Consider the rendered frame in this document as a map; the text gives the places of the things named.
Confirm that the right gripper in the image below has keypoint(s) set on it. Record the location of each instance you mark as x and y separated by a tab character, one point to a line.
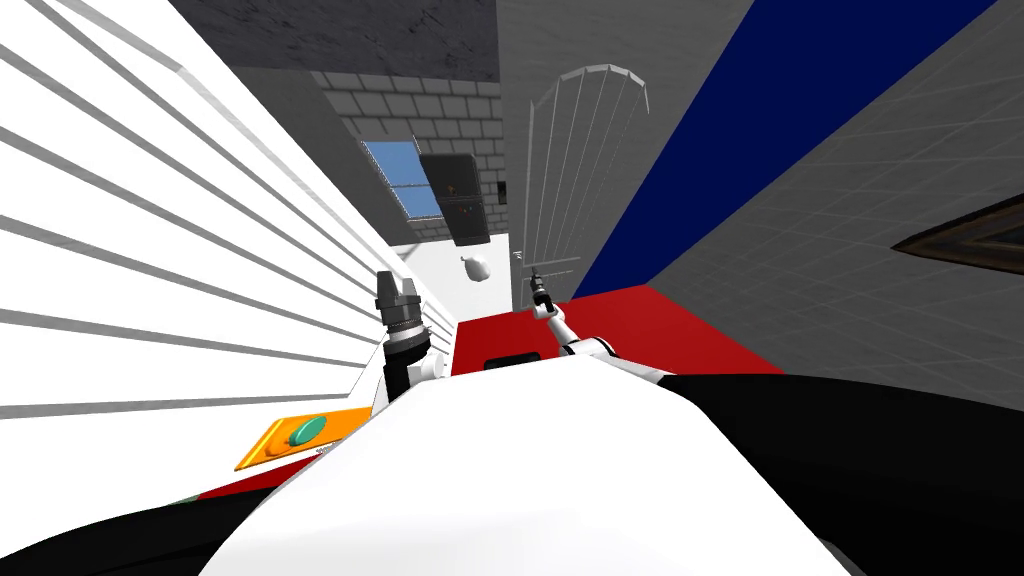
543	303

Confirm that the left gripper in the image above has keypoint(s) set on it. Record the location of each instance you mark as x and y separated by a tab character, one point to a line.
396	288

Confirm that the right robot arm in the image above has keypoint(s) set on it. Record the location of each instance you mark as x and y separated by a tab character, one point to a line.
864	480

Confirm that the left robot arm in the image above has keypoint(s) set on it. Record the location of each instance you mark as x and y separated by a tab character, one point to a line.
404	364

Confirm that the blue window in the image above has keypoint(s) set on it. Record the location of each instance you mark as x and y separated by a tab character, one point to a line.
406	180

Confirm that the grey arched door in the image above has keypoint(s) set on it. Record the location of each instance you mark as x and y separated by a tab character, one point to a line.
572	176

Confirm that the green round knob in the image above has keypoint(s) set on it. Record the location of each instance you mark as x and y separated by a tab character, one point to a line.
308	430

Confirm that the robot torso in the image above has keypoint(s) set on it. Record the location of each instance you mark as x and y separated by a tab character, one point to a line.
520	480

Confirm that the orange flat plate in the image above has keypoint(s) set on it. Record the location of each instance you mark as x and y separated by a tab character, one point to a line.
264	450

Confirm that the white slatted door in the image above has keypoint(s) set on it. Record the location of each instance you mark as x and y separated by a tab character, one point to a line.
160	264

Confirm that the dark framed picture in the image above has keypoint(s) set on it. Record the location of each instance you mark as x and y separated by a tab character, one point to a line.
972	240

